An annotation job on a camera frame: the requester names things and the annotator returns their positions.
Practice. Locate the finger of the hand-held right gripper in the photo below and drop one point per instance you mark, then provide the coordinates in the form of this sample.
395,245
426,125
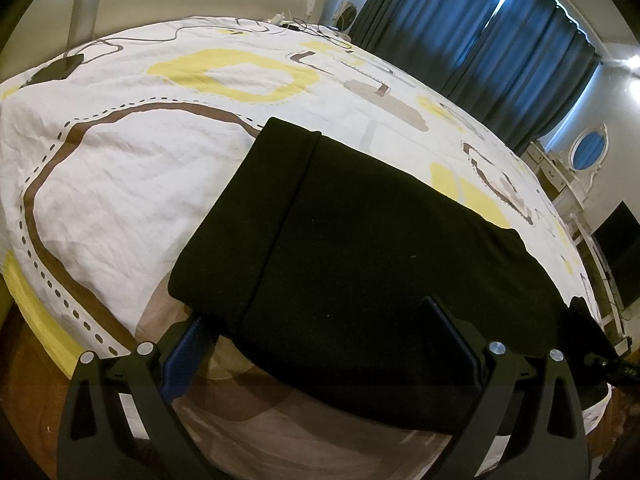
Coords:
586,316

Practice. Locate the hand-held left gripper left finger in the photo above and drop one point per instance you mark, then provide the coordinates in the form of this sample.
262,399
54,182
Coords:
182,360

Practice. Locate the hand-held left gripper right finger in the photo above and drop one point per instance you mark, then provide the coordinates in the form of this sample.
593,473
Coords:
451,341

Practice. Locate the black pants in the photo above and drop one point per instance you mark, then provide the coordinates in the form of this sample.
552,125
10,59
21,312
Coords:
375,285

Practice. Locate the white television stand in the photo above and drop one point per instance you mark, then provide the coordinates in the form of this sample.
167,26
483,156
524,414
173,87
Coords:
600,280

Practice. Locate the black television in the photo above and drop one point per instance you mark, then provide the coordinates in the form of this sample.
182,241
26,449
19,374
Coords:
620,250

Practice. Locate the white dressing table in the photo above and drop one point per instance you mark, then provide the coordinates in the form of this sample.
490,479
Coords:
547,171

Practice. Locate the white patterned bedsheet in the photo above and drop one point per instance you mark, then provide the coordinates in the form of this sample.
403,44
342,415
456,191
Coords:
125,160

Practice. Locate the blue curtain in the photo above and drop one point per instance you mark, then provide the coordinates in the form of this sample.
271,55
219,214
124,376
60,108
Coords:
450,25

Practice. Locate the small white fan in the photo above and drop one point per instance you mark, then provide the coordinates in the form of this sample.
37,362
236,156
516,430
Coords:
346,17

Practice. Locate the white charger plug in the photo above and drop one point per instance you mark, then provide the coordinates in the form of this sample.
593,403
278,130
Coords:
280,16

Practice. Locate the grey metal pole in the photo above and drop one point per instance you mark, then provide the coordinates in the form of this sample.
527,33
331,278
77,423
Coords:
90,5

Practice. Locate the oval mirror white frame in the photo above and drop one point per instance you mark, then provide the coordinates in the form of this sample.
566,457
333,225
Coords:
587,150

